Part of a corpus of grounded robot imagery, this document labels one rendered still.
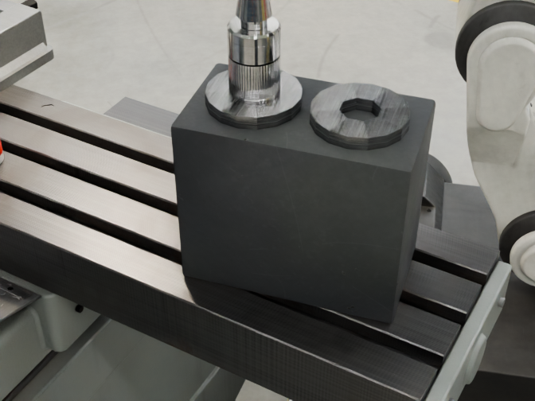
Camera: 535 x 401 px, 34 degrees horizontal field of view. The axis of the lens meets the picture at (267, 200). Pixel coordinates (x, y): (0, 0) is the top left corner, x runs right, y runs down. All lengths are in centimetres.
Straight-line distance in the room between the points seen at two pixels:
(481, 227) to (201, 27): 200
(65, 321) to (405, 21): 259
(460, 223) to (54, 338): 81
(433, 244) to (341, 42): 239
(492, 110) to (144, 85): 199
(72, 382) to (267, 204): 46
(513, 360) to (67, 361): 66
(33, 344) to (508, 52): 69
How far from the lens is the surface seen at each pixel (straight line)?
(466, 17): 122
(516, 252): 139
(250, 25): 77
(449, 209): 165
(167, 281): 91
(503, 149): 130
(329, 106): 80
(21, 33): 126
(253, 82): 79
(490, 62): 119
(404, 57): 324
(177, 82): 308
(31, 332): 108
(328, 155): 76
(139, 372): 134
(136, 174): 105
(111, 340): 122
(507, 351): 142
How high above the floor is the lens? 160
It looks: 39 degrees down
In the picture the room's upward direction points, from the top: straight up
